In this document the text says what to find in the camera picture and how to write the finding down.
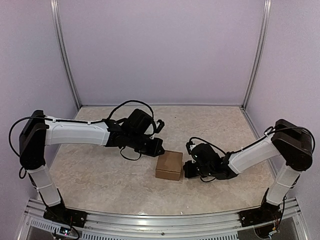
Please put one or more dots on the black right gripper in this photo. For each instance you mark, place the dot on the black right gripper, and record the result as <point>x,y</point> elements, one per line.
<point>189,173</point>

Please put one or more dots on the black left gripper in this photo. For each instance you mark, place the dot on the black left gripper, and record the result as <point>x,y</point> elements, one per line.
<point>158,144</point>

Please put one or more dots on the brown cardboard box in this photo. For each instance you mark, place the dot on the brown cardboard box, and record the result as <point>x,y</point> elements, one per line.
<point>169,166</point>

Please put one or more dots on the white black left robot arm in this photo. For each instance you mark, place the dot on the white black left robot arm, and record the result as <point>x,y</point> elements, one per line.
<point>136,132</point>

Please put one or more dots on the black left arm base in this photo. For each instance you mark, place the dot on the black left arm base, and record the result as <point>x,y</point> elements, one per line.
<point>61,214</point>

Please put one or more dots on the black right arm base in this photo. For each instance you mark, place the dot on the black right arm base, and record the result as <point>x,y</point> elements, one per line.
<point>266,212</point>

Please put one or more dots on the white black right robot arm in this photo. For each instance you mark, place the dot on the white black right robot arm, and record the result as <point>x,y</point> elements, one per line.
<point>295,144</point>

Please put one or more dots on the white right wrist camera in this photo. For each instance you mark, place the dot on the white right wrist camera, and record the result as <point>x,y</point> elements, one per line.
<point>190,145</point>

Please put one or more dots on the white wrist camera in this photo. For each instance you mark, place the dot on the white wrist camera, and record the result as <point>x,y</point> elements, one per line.
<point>190,145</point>
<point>155,128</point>

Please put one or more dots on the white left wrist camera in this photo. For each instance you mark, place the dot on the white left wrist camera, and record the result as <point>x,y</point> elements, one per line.
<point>155,128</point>

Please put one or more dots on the front aluminium frame rail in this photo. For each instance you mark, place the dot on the front aluminium frame rail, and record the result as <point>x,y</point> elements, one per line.
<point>225,225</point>

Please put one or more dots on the left aluminium frame post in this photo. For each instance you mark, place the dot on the left aluminium frame post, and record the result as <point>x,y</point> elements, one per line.
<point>54,5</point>

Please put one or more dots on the aluminium frame post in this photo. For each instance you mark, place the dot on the aluminium frame post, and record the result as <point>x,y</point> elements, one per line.
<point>54,5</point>
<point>258,53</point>

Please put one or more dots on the right aluminium frame post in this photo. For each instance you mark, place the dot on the right aluminium frame post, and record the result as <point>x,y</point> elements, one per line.
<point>258,53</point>

